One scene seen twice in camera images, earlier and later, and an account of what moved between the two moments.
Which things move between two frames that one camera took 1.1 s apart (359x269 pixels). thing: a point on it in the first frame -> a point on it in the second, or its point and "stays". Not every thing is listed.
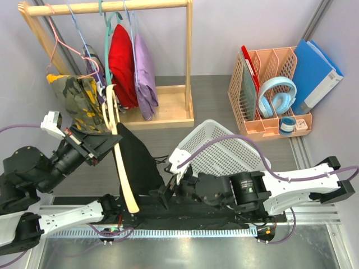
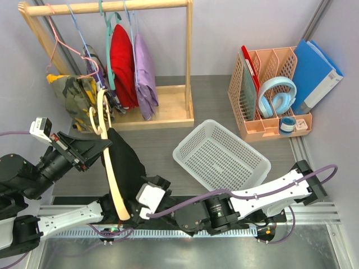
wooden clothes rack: (175, 103) stays
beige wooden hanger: (111, 117) -> (105, 113)
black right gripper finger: (174, 178) -> (134, 212)
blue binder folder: (314, 75) stays
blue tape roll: (287, 125) stays
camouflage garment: (82, 100) stays
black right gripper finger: (164, 193) -> (158, 181)
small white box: (301, 125) stays
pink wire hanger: (70, 48) stays
